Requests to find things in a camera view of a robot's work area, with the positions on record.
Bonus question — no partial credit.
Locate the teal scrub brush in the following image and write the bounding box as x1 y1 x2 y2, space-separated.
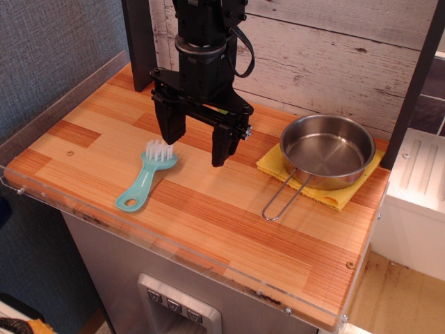
115 140 178 212

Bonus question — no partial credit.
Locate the orange black object corner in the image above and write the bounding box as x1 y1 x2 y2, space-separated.
1 317 55 334

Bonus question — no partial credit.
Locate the yellow cloth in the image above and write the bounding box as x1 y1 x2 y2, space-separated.
256 144 385 212

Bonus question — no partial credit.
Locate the dark vertical post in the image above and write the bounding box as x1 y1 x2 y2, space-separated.
121 0 157 92
380 0 444 170

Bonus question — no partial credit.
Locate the dark vertical post right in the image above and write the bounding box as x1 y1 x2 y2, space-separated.
380 0 444 170

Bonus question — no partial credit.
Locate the white toy sink unit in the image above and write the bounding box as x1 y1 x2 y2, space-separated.
371 129 444 280

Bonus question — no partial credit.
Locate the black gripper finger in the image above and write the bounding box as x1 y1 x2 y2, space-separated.
211 125 240 167
154 101 186 145

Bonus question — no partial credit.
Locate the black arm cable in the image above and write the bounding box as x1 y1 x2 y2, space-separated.
225 26 257 79

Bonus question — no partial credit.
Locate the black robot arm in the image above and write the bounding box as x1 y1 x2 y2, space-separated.
150 1 255 167

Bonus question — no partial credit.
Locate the silver toy fridge cabinet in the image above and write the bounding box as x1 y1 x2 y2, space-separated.
63 213 317 333

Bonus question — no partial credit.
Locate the dark vertical post left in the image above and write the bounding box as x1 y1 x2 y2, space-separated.
121 0 157 92

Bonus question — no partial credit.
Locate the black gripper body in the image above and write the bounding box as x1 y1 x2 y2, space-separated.
150 45 254 140

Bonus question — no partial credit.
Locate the steel pot with wire handle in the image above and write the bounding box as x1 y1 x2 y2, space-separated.
261 114 377 222

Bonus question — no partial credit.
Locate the clear acrylic edge guard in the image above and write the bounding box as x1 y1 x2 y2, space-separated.
4 159 354 331

